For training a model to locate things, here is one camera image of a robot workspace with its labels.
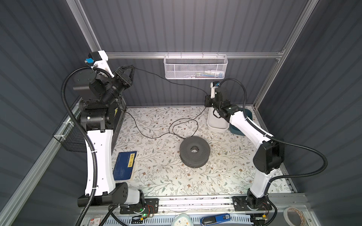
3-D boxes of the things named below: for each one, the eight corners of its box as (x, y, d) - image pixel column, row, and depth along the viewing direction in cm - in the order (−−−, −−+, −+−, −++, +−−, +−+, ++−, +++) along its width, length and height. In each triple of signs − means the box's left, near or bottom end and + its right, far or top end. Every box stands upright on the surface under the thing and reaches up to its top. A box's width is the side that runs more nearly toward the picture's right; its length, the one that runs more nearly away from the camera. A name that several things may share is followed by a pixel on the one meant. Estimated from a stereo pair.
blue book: (112, 180, 84) (110, 178, 82) (120, 153, 96) (119, 151, 94) (130, 180, 84) (129, 178, 82) (137, 153, 96) (136, 151, 94)
